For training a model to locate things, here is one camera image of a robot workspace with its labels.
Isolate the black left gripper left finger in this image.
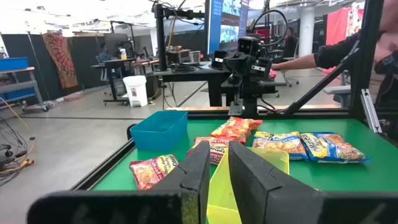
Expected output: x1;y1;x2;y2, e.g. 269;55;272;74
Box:
27;141;211;224

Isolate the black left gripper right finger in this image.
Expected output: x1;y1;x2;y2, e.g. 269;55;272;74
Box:
229;141;398;224

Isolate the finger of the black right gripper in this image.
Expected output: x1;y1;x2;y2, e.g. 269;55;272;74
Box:
239;54;252;77
224;53;240;75

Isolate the red Maruchan noodle pack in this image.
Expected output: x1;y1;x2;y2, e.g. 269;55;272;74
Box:
129;154;180;191
185;136;238;166

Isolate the blue Maruchan noodle pack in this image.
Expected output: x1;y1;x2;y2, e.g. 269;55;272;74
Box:
298;132;371;164
251;130;308;162

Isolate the orange Maruchan noodle pack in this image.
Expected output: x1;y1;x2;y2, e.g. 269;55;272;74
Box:
210;116;264;144

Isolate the grey cup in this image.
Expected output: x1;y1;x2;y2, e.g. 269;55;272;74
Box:
188;50;201;64

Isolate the person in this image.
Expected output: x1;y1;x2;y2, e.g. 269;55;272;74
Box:
271;0;398;108
283;27;299;58
98;42;110;63

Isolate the workstation desk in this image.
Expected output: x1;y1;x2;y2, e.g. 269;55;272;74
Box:
154;63;233;108

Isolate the white pillar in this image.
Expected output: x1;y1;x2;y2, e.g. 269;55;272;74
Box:
298;6;315;58

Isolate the blue plastic bin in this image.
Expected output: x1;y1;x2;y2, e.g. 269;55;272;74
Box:
129;110;188;152

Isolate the black monitor pole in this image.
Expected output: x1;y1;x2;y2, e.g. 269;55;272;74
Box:
152;2;206;72

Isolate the red hanging cloth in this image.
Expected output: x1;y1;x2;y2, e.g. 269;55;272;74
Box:
323;7;352;74

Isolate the white trash bin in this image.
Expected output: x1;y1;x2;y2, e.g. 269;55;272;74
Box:
123;75;149;108

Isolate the floral hanging cloth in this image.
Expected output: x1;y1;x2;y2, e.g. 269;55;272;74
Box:
345;2;365;37

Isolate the black standing desk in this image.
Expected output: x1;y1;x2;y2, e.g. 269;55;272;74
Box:
91;57;137;106

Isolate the grey office chair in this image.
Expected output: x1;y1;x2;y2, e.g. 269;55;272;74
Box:
95;55;109;83

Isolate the orange mandala tapestry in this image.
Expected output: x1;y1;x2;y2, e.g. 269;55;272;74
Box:
42;32;79;90

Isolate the grey shelf cart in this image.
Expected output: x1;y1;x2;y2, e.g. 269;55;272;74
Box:
0;67;49;113

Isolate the blue storage crate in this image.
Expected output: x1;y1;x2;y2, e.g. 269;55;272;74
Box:
0;57;30;72

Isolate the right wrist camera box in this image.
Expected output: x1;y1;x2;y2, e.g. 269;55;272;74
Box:
237;35;262;58

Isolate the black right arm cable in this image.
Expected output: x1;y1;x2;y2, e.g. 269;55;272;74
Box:
250;9;289;47

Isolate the black cable coil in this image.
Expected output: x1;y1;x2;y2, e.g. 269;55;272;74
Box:
170;63;197;73

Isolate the black frame clamp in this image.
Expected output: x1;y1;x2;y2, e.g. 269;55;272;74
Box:
126;123;137;141

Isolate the black aluminium table frame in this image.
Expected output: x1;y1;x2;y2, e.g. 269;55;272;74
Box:
70;0;398;191

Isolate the silver metal bracket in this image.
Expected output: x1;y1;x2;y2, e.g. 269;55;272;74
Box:
360;88;383;134

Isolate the yellow floor cable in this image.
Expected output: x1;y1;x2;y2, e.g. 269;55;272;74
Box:
0;96;35;175

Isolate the black floor cable tangle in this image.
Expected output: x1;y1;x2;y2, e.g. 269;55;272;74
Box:
0;116;35;187

